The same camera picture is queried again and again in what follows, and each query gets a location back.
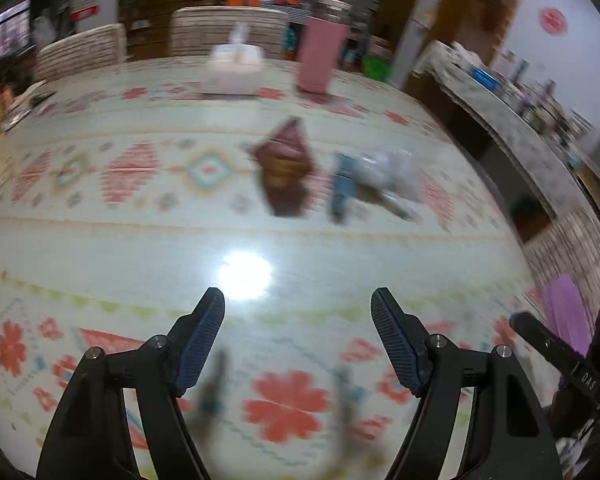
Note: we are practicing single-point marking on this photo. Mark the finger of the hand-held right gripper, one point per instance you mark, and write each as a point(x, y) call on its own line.
point(540, 337)

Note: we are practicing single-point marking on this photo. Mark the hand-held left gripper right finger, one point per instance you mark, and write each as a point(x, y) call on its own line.
point(399, 347)

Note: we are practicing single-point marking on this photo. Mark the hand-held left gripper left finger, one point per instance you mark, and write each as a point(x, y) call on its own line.
point(200, 347)

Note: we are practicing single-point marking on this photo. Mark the patterned tablecloth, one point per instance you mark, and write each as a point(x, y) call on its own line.
point(130, 240)

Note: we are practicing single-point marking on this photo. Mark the flat blue packet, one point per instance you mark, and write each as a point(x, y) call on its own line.
point(344, 187)

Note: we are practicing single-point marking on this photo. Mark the clear plastic bag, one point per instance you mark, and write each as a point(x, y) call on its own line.
point(390, 175)

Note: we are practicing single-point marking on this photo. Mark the brown crumpled wrapper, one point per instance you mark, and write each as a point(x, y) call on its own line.
point(285, 170)

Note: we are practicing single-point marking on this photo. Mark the side cabinet with lace cloth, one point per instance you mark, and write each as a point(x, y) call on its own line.
point(520, 125)

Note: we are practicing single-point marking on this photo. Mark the row of bottles and boxes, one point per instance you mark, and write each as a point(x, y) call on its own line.
point(535, 90)

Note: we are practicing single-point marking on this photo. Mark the white tissue box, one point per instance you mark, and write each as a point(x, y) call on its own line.
point(232, 70)

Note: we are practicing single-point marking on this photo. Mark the green bag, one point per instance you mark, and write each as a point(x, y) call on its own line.
point(377, 67)

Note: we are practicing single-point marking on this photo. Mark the pink bottle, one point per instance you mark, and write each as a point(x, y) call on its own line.
point(322, 50)

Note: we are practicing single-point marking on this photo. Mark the woven chair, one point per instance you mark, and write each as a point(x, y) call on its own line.
point(80, 52)
point(220, 30)

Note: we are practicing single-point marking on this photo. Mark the white plastic bag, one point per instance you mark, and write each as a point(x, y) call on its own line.
point(43, 30)

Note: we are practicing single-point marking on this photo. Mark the red round wall decoration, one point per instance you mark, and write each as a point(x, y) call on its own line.
point(553, 21)

